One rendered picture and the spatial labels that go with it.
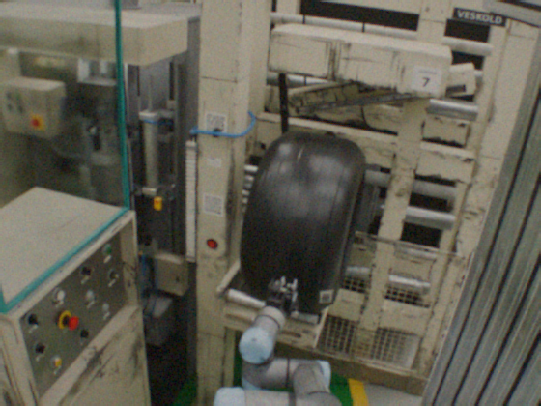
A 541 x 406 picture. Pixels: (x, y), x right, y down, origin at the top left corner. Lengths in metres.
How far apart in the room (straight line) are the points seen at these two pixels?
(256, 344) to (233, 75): 0.79
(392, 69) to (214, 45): 0.58
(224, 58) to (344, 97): 0.54
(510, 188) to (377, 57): 1.12
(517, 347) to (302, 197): 0.95
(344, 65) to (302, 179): 0.45
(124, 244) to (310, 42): 0.90
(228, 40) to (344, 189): 0.56
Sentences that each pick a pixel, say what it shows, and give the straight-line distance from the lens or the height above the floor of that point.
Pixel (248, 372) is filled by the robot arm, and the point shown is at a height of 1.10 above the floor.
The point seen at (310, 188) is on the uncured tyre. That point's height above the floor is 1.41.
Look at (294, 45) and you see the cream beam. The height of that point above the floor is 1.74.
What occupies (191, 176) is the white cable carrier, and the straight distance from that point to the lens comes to 1.70.
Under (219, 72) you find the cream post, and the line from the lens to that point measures 1.53.
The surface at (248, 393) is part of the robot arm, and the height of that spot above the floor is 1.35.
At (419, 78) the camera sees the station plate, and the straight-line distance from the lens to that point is 1.67.
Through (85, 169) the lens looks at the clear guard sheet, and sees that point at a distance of 1.35.
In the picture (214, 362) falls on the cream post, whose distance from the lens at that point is 2.16.
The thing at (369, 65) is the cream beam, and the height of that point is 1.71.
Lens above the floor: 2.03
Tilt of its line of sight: 28 degrees down
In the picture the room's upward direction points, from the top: 5 degrees clockwise
